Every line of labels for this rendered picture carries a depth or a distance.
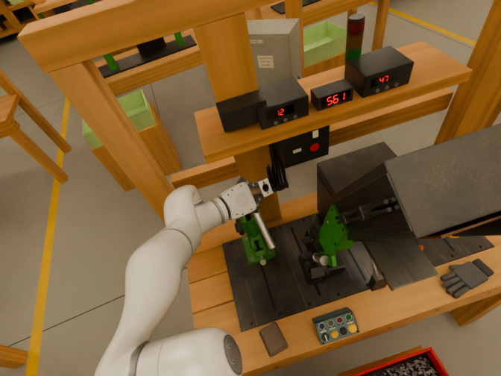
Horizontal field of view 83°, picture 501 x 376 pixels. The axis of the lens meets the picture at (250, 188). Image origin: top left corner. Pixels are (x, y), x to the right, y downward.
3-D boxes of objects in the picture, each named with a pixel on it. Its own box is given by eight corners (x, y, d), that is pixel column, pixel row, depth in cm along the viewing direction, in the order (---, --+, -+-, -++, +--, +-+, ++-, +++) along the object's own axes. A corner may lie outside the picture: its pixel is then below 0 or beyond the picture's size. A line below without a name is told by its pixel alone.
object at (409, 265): (435, 276, 94) (438, 273, 92) (391, 292, 94) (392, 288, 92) (373, 192, 120) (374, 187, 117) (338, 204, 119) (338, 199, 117)
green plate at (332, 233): (348, 257, 109) (368, 226, 94) (329, 261, 107) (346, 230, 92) (335, 233, 116) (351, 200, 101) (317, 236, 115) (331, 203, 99)
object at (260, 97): (269, 118, 90) (266, 100, 84) (224, 133, 89) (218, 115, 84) (263, 107, 94) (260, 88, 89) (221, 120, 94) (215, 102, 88)
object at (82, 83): (455, 161, 148) (591, -95, 75) (185, 249, 144) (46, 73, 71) (443, 150, 154) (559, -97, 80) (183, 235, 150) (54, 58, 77)
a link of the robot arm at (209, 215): (203, 198, 91) (215, 224, 92) (165, 216, 85) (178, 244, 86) (212, 196, 84) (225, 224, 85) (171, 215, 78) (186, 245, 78)
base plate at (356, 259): (493, 248, 117) (495, 246, 116) (241, 333, 115) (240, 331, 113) (426, 178, 145) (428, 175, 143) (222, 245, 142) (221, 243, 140)
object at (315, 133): (329, 155, 103) (330, 122, 92) (285, 169, 103) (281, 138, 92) (315, 135, 112) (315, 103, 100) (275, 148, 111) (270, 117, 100)
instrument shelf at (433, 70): (468, 80, 93) (473, 69, 90) (206, 164, 90) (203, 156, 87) (420, 50, 109) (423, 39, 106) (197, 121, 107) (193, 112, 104)
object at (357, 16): (367, 32, 86) (368, 16, 83) (351, 37, 86) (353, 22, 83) (358, 27, 90) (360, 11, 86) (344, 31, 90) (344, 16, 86)
